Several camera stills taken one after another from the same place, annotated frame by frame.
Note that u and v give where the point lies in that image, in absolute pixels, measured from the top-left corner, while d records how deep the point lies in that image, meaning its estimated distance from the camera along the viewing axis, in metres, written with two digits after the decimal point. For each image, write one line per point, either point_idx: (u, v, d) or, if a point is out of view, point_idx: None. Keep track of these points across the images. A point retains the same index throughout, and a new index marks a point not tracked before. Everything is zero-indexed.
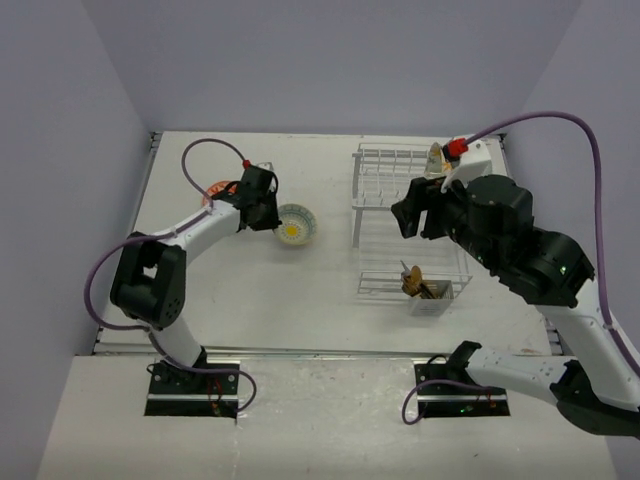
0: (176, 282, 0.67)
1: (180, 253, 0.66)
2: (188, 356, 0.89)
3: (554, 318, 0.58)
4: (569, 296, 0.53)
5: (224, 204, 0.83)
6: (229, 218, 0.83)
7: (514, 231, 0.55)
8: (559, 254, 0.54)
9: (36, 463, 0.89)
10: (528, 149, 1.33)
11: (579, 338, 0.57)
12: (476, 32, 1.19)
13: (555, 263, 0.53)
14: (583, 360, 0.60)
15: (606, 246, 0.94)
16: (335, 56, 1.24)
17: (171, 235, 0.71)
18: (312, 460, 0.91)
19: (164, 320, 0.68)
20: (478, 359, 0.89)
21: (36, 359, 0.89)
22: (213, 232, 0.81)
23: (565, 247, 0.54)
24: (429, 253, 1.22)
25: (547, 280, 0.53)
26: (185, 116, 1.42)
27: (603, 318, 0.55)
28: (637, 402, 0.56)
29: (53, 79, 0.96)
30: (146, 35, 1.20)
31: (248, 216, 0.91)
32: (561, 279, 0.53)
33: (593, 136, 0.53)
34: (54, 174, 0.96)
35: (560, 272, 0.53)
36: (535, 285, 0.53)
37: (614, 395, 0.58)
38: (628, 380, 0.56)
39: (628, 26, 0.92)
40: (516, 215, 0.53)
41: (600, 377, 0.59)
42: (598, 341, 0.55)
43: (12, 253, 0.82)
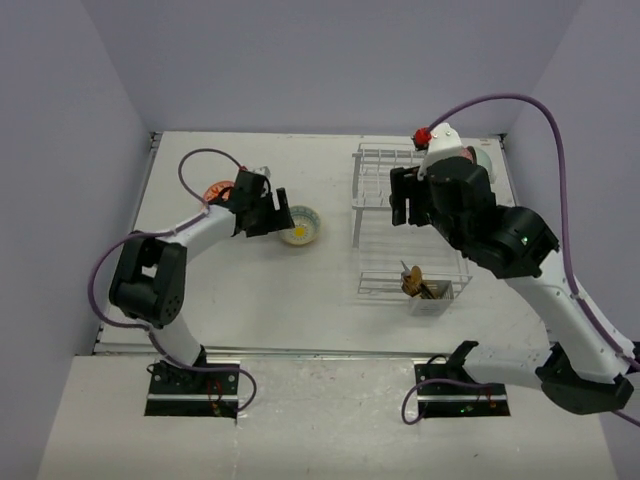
0: (178, 277, 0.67)
1: (181, 249, 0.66)
2: (189, 353, 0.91)
3: (523, 293, 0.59)
4: (533, 266, 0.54)
5: (220, 207, 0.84)
6: (225, 220, 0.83)
7: (474, 206, 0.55)
8: (521, 226, 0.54)
9: (37, 462, 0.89)
10: (528, 148, 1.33)
11: (549, 311, 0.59)
12: (475, 32, 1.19)
13: (517, 233, 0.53)
14: (556, 334, 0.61)
15: (608, 245, 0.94)
16: (335, 55, 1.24)
17: (171, 233, 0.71)
18: (313, 461, 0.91)
19: (165, 316, 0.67)
20: (475, 356, 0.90)
21: (36, 359, 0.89)
22: (211, 235, 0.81)
23: (528, 219, 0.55)
24: (429, 253, 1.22)
25: (511, 251, 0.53)
26: (186, 116, 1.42)
27: (569, 288, 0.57)
28: (610, 374, 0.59)
29: (51, 78, 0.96)
30: (146, 34, 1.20)
31: (240, 222, 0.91)
32: (524, 249, 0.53)
33: (550, 117, 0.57)
34: (53, 174, 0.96)
35: (522, 242, 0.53)
36: (499, 257, 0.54)
37: (587, 368, 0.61)
38: (600, 351, 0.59)
39: (629, 25, 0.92)
40: (473, 190, 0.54)
41: (574, 351, 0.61)
42: (567, 311, 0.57)
43: (11, 253, 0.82)
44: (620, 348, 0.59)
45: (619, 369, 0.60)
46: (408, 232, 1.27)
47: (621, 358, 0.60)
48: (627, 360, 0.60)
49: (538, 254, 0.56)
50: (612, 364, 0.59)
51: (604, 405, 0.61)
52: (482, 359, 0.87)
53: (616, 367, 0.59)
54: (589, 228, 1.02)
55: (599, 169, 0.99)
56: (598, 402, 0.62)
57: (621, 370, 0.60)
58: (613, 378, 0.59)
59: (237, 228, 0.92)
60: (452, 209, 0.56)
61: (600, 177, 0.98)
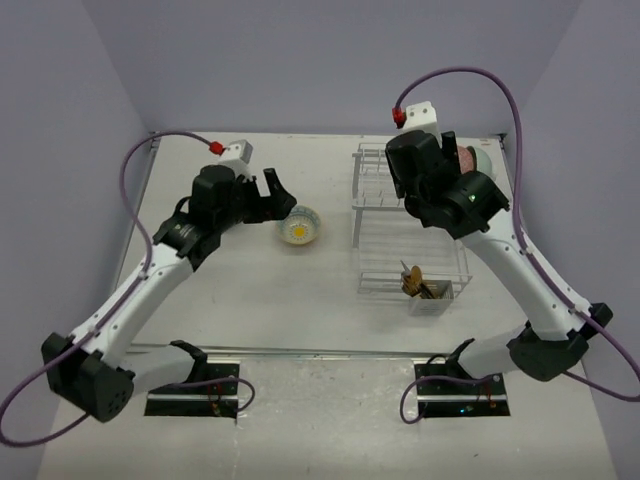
0: (105, 389, 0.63)
1: (97, 368, 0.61)
2: (180, 374, 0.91)
3: (479, 252, 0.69)
4: (479, 221, 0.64)
5: (163, 256, 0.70)
6: (171, 274, 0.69)
7: (424, 170, 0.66)
8: (469, 188, 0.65)
9: (37, 462, 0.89)
10: (528, 148, 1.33)
11: (503, 268, 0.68)
12: (475, 32, 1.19)
13: (464, 193, 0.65)
14: (515, 292, 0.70)
15: (608, 245, 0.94)
16: (334, 55, 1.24)
17: (90, 336, 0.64)
18: (312, 461, 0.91)
19: (106, 416, 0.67)
20: (468, 351, 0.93)
21: (36, 359, 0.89)
22: (157, 294, 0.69)
23: (475, 184, 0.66)
24: (429, 253, 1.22)
25: (458, 207, 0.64)
26: (186, 116, 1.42)
27: (518, 244, 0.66)
28: (563, 328, 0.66)
29: (50, 78, 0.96)
30: (145, 34, 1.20)
31: (206, 247, 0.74)
32: (469, 205, 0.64)
33: (506, 91, 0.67)
34: (53, 174, 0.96)
35: (469, 200, 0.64)
36: (449, 213, 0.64)
37: (545, 325, 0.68)
38: (553, 306, 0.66)
39: (628, 24, 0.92)
40: (421, 154, 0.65)
41: (531, 308, 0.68)
42: (518, 266, 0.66)
43: (11, 253, 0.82)
44: (573, 304, 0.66)
45: (573, 324, 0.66)
46: (408, 232, 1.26)
47: (576, 314, 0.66)
48: (581, 315, 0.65)
49: (486, 213, 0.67)
50: (565, 319, 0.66)
51: (567, 361, 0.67)
52: (474, 352, 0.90)
53: (569, 322, 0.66)
54: (589, 228, 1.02)
55: (599, 169, 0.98)
56: (561, 359, 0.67)
57: (576, 325, 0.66)
58: (567, 332, 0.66)
59: (205, 253, 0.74)
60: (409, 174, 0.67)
61: (599, 177, 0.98)
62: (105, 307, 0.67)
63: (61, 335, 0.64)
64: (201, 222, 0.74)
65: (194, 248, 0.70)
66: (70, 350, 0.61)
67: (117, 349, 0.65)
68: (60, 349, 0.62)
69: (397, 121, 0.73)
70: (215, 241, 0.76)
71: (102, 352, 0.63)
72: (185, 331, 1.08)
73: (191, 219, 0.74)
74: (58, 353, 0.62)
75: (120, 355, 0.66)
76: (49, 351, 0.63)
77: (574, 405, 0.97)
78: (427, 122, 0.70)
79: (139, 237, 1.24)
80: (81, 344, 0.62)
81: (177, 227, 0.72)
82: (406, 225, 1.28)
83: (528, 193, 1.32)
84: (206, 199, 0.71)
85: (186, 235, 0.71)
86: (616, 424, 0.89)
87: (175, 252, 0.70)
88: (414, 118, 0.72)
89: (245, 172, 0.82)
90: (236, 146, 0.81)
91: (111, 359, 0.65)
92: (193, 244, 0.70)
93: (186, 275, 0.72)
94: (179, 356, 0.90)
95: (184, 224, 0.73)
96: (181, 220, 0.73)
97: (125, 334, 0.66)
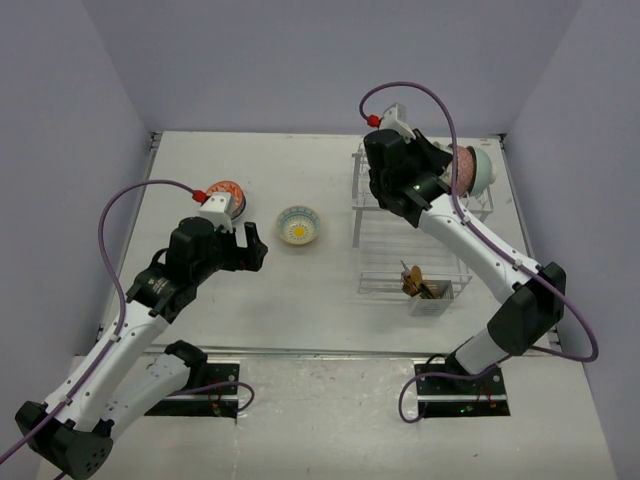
0: (79, 456, 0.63)
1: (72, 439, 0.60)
2: (175, 385, 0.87)
3: (429, 231, 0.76)
4: (422, 203, 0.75)
5: (137, 314, 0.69)
6: (144, 332, 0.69)
7: (389, 164, 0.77)
8: (417, 181, 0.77)
9: (38, 462, 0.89)
10: (527, 149, 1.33)
11: (450, 239, 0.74)
12: (475, 32, 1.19)
13: (413, 186, 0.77)
14: (468, 262, 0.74)
15: (609, 246, 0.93)
16: (334, 54, 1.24)
17: (62, 406, 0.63)
18: (312, 461, 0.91)
19: (86, 474, 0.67)
20: (462, 350, 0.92)
21: (37, 360, 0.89)
22: (132, 354, 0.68)
23: (426, 178, 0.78)
24: (429, 253, 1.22)
25: (408, 199, 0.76)
26: (186, 115, 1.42)
27: (458, 217, 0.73)
28: (508, 283, 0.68)
29: (49, 78, 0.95)
30: (144, 35, 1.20)
31: (182, 299, 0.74)
32: (416, 195, 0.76)
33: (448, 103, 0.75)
34: (52, 174, 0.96)
35: (415, 191, 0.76)
36: (401, 203, 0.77)
37: (497, 286, 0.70)
38: (496, 263, 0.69)
39: (628, 25, 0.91)
40: (387, 150, 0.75)
41: (483, 273, 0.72)
42: (460, 235, 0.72)
43: (10, 255, 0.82)
44: (514, 260, 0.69)
45: (519, 277, 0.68)
46: (409, 231, 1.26)
47: (520, 269, 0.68)
48: (524, 270, 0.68)
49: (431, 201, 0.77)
50: (510, 275, 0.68)
51: (516, 318, 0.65)
52: (472, 347, 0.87)
53: (514, 276, 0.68)
54: (589, 229, 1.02)
55: (599, 169, 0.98)
56: (509, 314, 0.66)
57: (522, 279, 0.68)
58: (513, 285, 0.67)
59: (180, 305, 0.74)
60: (375, 166, 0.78)
61: (600, 177, 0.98)
62: (79, 370, 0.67)
63: (34, 403, 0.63)
64: (178, 275, 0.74)
65: (166, 304, 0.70)
66: (43, 423, 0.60)
67: (91, 414, 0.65)
68: (33, 420, 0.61)
69: (375, 124, 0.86)
70: (192, 292, 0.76)
71: (74, 421, 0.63)
72: (185, 332, 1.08)
73: (168, 272, 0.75)
74: (31, 424, 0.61)
75: (94, 418, 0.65)
76: (23, 418, 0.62)
77: (575, 406, 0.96)
78: (389, 121, 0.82)
79: (138, 237, 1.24)
80: (53, 415, 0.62)
81: (152, 280, 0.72)
82: (407, 225, 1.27)
83: (528, 193, 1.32)
84: (183, 252, 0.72)
85: (160, 289, 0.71)
86: (617, 425, 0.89)
87: (148, 309, 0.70)
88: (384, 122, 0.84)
89: (226, 224, 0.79)
90: (220, 199, 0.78)
91: (86, 425, 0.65)
92: (167, 299, 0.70)
93: (161, 330, 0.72)
94: (173, 368, 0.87)
95: (159, 277, 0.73)
96: (158, 273, 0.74)
97: (100, 398, 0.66)
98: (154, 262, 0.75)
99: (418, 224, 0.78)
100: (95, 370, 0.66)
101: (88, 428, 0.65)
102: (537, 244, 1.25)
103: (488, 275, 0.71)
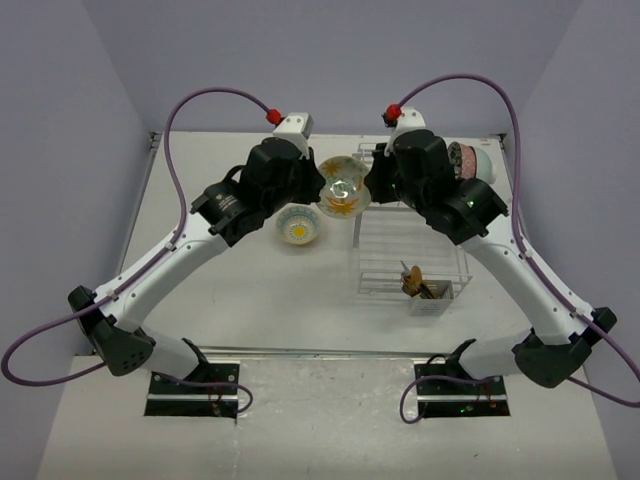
0: (116, 352, 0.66)
1: (111, 331, 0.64)
2: (180, 368, 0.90)
3: (479, 258, 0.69)
4: (479, 227, 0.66)
5: (198, 228, 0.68)
6: (200, 249, 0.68)
7: (430, 174, 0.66)
8: (466, 194, 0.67)
9: (38, 462, 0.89)
10: (528, 149, 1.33)
11: (504, 273, 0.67)
12: (475, 33, 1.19)
13: (465, 200, 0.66)
14: (514, 297, 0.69)
15: (610, 245, 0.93)
16: (334, 52, 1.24)
17: (108, 300, 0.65)
18: (312, 461, 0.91)
19: (123, 372, 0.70)
20: (470, 350, 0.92)
21: (37, 359, 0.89)
22: (183, 266, 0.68)
23: (476, 189, 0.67)
24: (429, 253, 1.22)
25: (457, 214, 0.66)
26: (185, 115, 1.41)
27: (517, 248, 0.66)
28: (565, 332, 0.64)
29: (48, 78, 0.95)
30: (143, 33, 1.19)
31: (245, 224, 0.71)
32: (469, 211, 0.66)
33: (504, 96, 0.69)
34: (51, 174, 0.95)
35: (468, 206, 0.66)
36: (448, 219, 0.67)
37: (548, 331, 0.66)
38: (554, 308, 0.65)
39: (629, 25, 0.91)
40: (428, 157, 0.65)
41: (531, 314, 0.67)
42: (518, 269, 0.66)
43: (10, 256, 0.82)
44: (574, 307, 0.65)
45: (575, 327, 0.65)
46: (409, 232, 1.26)
47: (577, 317, 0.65)
48: (582, 319, 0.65)
49: (485, 218, 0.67)
50: (566, 322, 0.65)
51: (566, 368, 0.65)
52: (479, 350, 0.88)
53: (571, 326, 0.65)
54: (589, 228, 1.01)
55: (600, 168, 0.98)
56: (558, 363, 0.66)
57: (578, 329, 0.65)
58: (568, 336, 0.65)
59: (242, 230, 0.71)
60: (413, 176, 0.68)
61: (600, 176, 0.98)
62: (130, 269, 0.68)
63: (87, 289, 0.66)
64: (248, 197, 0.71)
65: (229, 224, 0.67)
66: (86, 309, 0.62)
67: (133, 316, 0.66)
68: (81, 304, 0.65)
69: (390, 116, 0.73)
70: (257, 219, 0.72)
71: (115, 318, 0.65)
72: (185, 332, 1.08)
73: (240, 191, 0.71)
74: (79, 308, 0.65)
75: (135, 322, 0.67)
76: (73, 301, 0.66)
77: (575, 406, 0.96)
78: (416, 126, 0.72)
79: (139, 237, 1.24)
80: (98, 306, 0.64)
81: (220, 196, 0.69)
82: (406, 226, 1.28)
83: (528, 193, 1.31)
84: (259, 172, 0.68)
85: (225, 208, 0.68)
86: (618, 425, 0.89)
87: (208, 226, 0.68)
88: (405, 120, 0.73)
89: (301, 147, 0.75)
90: (296, 119, 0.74)
91: (127, 326, 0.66)
92: (230, 219, 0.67)
93: (218, 251, 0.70)
94: (187, 351, 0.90)
95: (228, 195, 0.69)
96: (229, 191, 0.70)
97: (144, 302, 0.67)
98: (227, 178, 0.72)
99: (466, 244, 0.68)
100: (144, 274, 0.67)
101: (130, 329, 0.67)
102: (537, 244, 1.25)
103: (537, 318, 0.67)
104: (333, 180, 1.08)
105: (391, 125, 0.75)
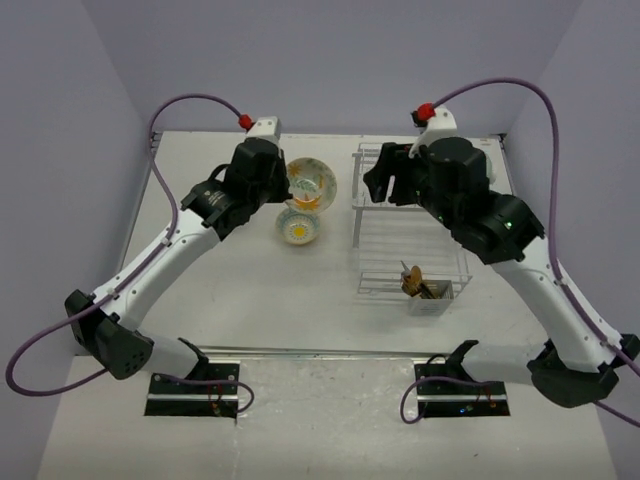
0: (120, 353, 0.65)
1: (116, 329, 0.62)
2: (181, 367, 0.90)
3: (509, 279, 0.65)
4: (515, 250, 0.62)
5: (189, 223, 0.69)
6: (195, 243, 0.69)
7: (466, 190, 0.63)
8: (503, 215, 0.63)
9: (38, 461, 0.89)
10: (528, 149, 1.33)
11: (536, 297, 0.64)
12: (475, 32, 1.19)
13: (501, 220, 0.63)
14: (543, 321, 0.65)
15: (610, 246, 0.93)
16: (334, 53, 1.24)
17: (109, 299, 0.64)
18: (312, 461, 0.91)
19: (125, 375, 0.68)
20: (473, 354, 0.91)
21: (37, 359, 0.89)
22: (179, 261, 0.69)
23: (512, 208, 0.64)
24: (429, 252, 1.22)
25: (492, 234, 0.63)
26: (185, 115, 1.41)
27: (553, 274, 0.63)
28: (594, 362, 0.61)
29: (49, 78, 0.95)
30: (143, 33, 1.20)
31: (235, 217, 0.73)
32: (505, 233, 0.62)
33: (548, 105, 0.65)
34: (51, 175, 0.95)
35: (505, 227, 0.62)
36: (482, 239, 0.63)
37: (576, 358, 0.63)
38: (585, 337, 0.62)
39: (629, 25, 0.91)
40: (468, 173, 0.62)
41: (559, 339, 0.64)
42: (552, 295, 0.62)
43: (10, 257, 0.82)
44: (605, 337, 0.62)
45: (605, 357, 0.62)
46: (408, 232, 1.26)
47: (607, 348, 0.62)
48: (613, 349, 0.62)
49: (521, 240, 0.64)
50: (596, 352, 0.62)
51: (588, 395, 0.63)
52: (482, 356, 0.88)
53: (601, 356, 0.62)
54: (589, 228, 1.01)
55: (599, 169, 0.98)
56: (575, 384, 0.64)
57: (607, 359, 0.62)
58: (598, 366, 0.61)
59: (231, 224, 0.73)
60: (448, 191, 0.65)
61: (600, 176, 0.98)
62: (127, 268, 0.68)
63: (84, 292, 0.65)
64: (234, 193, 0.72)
65: (220, 217, 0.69)
66: (88, 310, 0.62)
67: (135, 313, 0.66)
68: (81, 306, 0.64)
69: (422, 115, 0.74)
70: (245, 213, 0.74)
71: (118, 316, 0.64)
72: (185, 332, 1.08)
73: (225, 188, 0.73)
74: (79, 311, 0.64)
75: (136, 320, 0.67)
76: (72, 305, 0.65)
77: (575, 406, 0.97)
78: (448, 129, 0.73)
79: (139, 237, 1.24)
80: (99, 306, 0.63)
81: (208, 193, 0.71)
82: (406, 226, 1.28)
83: (529, 193, 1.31)
84: (244, 167, 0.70)
85: (214, 203, 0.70)
86: (618, 425, 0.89)
87: (200, 220, 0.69)
88: (437, 120, 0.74)
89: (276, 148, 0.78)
90: (267, 122, 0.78)
91: (128, 324, 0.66)
92: (221, 213, 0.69)
93: (210, 245, 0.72)
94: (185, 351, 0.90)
95: (215, 192, 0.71)
96: (215, 187, 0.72)
97: (144, 299, 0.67)
98: (211, 177, 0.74)
99: (499, 266, 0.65)
100: (141, 271, 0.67)
101: (131, 328, 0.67)
102: None
103: (564, 343, 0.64)
104: (296, 181, 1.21)
105: (421, 125, 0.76)
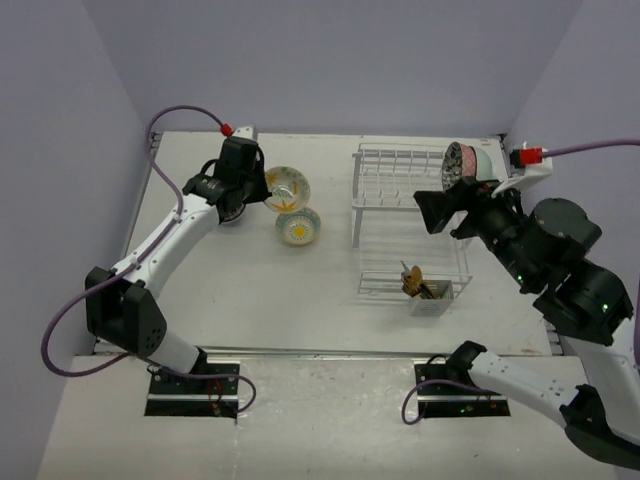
0: (144, 322, 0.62)
1: (144, 292, 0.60)
2: (184, 362, 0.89)
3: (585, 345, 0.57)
4: (607, 335, 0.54)
5: (196, 203, 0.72)
6: (203, 219, 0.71)
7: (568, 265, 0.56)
8: (602, 292, 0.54)
9: (37, 462, 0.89)
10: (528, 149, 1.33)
11: (609, 374, 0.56)
12: (475, 33, 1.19)
13: (599, 299, 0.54)
14: (605, 392, 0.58)
15: None
16: (334, 53, 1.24)
17: (133, 267, 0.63)
18: (312, 462, 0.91)
19: (144, 353, 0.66)
20: (483, 363, 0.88)
21: (37, 360, 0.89)
22: (190, 239, 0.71)
23: (609, 287, 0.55)
24: (429, 253, 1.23)
25: (587, 314, 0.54)
26: (186, 115, 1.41)
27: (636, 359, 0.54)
28: None
29: (49, 78, 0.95)
30: (144, 33, 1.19)
31: (229, 203, 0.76)
32: (603, 317, 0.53)
33: None
34: (51, 175, 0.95)
35: (601, 309, 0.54)
36: (573, 316, 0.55)
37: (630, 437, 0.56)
38: None
39: None
40: (580, 249, 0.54)
41: (617, 414, 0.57)
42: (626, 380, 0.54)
43: (10, 257, 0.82)
44: None
45: None
46: (409, 232, 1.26)
47: None
48: None
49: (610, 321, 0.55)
50: None
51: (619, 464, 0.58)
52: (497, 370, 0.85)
53: None
54: None
55: None
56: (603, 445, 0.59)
57: None
58: None
59: (225, 210, 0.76)
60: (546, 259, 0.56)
61: None
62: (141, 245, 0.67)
63: (103, 267, 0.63)
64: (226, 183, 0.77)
65: (220, 197, 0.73)
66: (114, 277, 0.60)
67: (157, 283, 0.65)
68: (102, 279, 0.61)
69: None
70: (236, 201, 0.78)
71: (145, 281, 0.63)
72: (185, 332, 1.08)
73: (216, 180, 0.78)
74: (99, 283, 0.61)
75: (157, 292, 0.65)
76: (91, 279, 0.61)
77: None
78: None
79: (139, 237, 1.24)
80: (124, 274, 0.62)
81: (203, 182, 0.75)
82: (406, 226, 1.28)
83: None
84: (233, 158, 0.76)
85: (211, 188, 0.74)
86: None
87: (204, 201, 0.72)
88: None
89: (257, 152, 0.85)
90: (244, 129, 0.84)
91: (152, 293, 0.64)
92: (219, 194, 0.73)
93: (211, 225, 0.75)
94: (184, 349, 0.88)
95: (209, 181, 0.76)
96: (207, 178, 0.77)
97: (164, 270, 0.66)
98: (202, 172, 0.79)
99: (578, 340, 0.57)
100: (158, 245, 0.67)
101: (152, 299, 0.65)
102: None
103: (618, 419, 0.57)
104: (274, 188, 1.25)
105: None
